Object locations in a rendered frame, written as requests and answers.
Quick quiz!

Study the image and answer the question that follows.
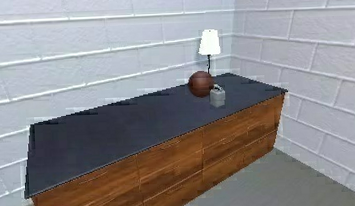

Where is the brown basketball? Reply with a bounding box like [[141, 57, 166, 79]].
[[187, 69, 216, 98]]

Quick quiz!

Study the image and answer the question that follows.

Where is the grey box with dark top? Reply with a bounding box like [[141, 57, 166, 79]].
[[209, 83, 227, 109]]

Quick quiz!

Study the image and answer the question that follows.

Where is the wooden chest of drawers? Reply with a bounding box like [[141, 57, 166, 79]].
[[19, 69, 294, 206]]

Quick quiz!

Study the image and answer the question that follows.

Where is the white shade table lamp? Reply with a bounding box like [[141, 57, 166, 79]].
[[196, 28, 223, 76]]

